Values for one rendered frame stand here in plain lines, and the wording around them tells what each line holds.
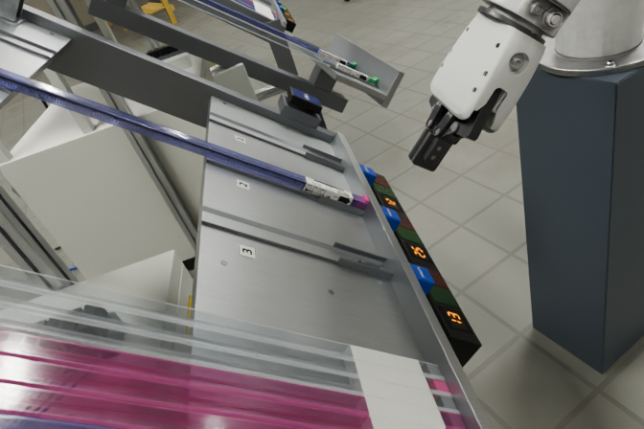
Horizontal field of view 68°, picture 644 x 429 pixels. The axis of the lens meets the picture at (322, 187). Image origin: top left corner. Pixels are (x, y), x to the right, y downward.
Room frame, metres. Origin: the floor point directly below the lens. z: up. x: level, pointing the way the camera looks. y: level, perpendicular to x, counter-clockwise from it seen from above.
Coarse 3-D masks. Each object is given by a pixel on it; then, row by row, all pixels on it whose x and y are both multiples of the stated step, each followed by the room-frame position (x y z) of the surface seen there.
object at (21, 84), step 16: (0, 80) 0.45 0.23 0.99; (16, 80) 0.45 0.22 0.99; (32, 80) 0.46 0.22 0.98; (32, 96) 0.45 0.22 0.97; (48, 96) 0.45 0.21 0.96; (64, 96) 0.45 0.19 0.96; (80, 112) 0.45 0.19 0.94; (96, 112) 0.45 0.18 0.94; (112, 112) 0.46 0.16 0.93; (128, 128) 0.45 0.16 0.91; (144, 128) 0.45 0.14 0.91; (160, 128) 0.46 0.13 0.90; (176, 144) 0.45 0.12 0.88; (192, 144) 0.45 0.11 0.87; (208, 144) 0.46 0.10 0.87; (224, 160) 0.45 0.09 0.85; (240, 160) 0.45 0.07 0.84; (256, 160) 0.46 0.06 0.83; (272, 176) 0.45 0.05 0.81; (288, 176) 0.45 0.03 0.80; (304, 176) 0.46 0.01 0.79
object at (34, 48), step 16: (0, 32) 0.58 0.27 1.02; (16, 32) 0.60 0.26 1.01; (32, 32) 0.62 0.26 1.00; (48, 32) 0.64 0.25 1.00; (0, 48) 0.54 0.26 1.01; (16, 48) 0.55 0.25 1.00; (32, 48) 0.57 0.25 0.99; (48, 48) 0.58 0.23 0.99; (64, 48) 0.62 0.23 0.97; (0, 64) 0.50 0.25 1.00; (16, 64) 0.51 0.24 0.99; (32, 64) 0.53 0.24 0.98; (48, 64) 0.56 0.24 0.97; (0, 96) 0.44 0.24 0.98
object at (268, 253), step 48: (240, 144) 0.52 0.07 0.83; (288, 144) 0.58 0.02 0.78; (240, 192) 0.41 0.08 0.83; (288, 192) 0.44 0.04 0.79; (240, 240) 0.33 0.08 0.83; (288, 240) 0.35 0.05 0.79; (336, 240) 0.38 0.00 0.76; (240, 288) 0.27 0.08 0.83; (288, 288) 0.28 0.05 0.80; (336, 288) 0.30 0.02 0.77; (384, 288) 0.32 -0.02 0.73; (336, 336) 0.24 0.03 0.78; (384, 336) 0.26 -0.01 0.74
